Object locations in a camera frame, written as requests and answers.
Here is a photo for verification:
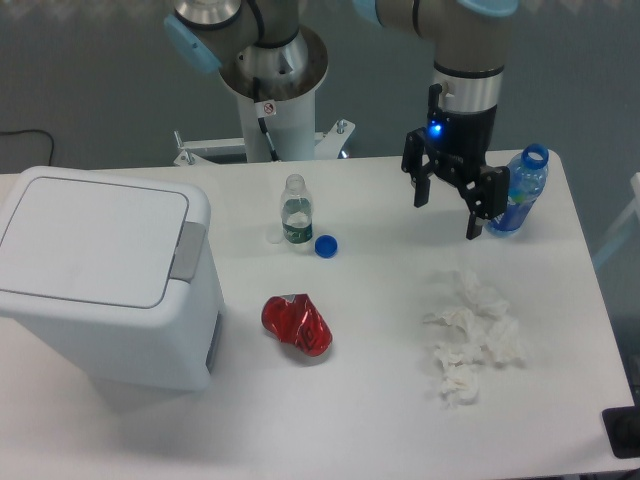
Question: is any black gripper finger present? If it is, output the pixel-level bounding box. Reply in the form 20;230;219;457
461;166;510;240
401;127;433;207

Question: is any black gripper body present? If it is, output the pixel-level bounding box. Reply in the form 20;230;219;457
424;106;497;187

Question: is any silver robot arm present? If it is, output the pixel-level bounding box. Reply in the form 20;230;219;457
164;1;519;239

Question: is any crushed red soda can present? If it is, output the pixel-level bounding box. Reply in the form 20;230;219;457
261;294;333;357

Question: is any white plastic trash can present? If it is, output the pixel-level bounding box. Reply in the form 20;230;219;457
1;167;224;391

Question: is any white trash can lid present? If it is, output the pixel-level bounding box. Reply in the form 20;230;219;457
1;170;189;309

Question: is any blue plastic bottle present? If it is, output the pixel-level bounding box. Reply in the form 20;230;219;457
487;143;549;237

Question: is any crumpled white tissue top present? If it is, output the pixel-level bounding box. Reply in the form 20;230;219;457
454;270;510;318

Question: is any crumpled white tissue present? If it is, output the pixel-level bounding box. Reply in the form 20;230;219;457
423;307;485;341
434;342;483;408
454;270;510;318
486;316;525;364

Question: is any crumpled white tissue left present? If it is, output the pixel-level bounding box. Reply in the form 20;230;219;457
423;307;485;341

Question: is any blue bottle cap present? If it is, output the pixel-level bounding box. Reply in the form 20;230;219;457
314;234;338;259

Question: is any clear green-label water bottle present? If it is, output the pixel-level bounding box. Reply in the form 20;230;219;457
280;174;313;254

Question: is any crumpled white tissue right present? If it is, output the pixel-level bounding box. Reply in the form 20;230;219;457
486;316;525;364

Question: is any white bottle cap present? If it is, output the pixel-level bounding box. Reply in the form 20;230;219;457
265;231;283;245

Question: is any crumpled white tissue bottom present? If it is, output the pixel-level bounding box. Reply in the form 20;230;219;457
434;342;483;408

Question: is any grey lid push button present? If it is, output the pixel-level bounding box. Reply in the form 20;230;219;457
169;222;206;283

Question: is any black device at edge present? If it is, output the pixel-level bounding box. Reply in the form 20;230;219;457
602;406;639;459

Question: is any white frame at right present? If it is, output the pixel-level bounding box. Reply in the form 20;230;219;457
592;172;639;271

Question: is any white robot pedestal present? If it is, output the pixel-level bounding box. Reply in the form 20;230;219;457
174;26;356;165

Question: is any black cable on pedestal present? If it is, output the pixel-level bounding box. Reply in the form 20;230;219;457
252;77;281;162

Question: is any black floor cable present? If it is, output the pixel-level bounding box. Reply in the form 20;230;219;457
0;129;55;160

